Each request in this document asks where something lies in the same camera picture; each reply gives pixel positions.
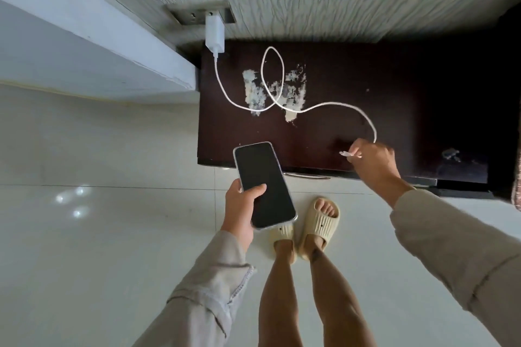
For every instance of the cream left slipper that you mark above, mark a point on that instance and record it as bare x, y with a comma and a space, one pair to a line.
283, 237

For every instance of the person's leg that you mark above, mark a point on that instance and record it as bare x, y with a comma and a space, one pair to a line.
336, 298
279, 298

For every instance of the silver wall socket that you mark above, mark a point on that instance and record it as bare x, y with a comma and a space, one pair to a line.
201, 13

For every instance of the person's right forearm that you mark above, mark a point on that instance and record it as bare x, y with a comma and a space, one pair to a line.
456, 253

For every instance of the person's left forearm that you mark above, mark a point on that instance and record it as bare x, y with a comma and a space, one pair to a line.
203, 298

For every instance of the person's left leg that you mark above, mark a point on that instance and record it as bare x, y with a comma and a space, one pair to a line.
279, 298

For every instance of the cream slipper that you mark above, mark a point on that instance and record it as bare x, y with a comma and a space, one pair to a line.
318, 222
283, 237

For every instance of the person's right fingers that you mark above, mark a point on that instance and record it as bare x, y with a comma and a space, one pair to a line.
355, 150

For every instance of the person's right hand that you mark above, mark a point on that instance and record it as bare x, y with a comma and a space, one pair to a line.
376, 165

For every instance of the black smartphone with clear case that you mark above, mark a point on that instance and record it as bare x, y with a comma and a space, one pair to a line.
263, 184

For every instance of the person's left hand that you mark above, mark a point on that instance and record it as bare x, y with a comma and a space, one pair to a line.
237, 212

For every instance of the cream right slipper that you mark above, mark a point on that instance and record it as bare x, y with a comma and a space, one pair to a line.
318, 222

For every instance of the white charger adapter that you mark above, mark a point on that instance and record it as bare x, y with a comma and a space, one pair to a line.
215, 33

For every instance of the dark brown wooden cabinet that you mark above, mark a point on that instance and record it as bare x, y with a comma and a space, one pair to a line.
366, 107

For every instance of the person's left thumb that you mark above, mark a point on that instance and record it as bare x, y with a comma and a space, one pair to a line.
254, 191

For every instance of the person's right leg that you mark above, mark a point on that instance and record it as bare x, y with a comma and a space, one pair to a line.
336, 298

